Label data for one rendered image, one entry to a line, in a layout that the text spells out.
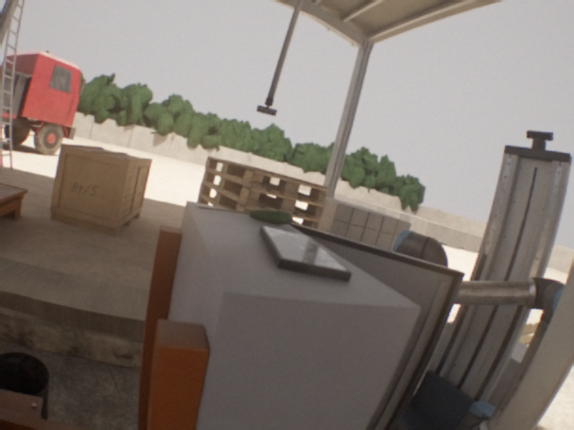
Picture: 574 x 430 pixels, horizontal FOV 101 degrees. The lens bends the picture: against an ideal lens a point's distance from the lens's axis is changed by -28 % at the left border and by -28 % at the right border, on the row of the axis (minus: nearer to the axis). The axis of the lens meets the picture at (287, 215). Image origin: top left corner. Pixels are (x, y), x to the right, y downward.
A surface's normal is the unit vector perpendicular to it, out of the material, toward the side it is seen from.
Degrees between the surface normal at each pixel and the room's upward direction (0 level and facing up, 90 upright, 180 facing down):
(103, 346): 86
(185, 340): 0
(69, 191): 90
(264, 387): 90
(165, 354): 90
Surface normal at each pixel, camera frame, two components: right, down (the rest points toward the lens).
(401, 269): -0.18, 0.06
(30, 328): 0.40, 0.07
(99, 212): 0.22, 0.17
